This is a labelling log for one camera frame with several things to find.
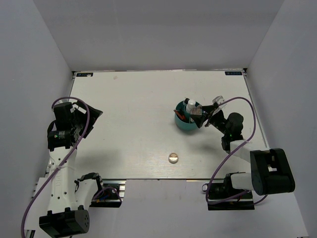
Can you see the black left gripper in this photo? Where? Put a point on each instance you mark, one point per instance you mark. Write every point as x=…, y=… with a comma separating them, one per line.
x=94, y=114

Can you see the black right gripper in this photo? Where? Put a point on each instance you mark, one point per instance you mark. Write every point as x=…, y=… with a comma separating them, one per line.
x=199, y=119

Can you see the round beige eyeshadow compact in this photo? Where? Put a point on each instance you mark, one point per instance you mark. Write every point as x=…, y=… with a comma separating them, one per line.
x=173, y=158

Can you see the square eyeshadow palette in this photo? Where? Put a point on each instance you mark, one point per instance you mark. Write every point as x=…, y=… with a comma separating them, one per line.
x=197, y=111

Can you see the red lip gloss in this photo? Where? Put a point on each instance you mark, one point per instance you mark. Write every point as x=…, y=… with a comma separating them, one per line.
x=181, y=116

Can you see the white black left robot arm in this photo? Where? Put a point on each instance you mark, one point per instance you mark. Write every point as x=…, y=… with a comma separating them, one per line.
x=70, y=197

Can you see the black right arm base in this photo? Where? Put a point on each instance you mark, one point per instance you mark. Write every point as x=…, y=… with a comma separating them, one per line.
x=231, y=193

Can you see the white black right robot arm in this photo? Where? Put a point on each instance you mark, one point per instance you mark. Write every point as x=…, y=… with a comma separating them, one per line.
x=270, y=171

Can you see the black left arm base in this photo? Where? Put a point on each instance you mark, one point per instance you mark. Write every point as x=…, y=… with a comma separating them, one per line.
x=110, y=197

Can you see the teal round organizer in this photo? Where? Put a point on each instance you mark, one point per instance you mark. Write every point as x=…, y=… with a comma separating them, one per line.
x=188, y=124

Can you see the dark table logo sticker left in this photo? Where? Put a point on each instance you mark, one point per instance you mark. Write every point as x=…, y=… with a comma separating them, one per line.
x=88, y=74

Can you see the dark table logo sticker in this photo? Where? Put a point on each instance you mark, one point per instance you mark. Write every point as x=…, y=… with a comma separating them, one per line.
x=88, y=74
x=233, y=73

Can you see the dark table logo sticker right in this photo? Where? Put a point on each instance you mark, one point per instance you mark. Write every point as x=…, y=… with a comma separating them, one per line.
x=233, y=73

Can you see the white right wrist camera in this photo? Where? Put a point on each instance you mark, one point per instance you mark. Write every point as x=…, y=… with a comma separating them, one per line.
x=220, y=101

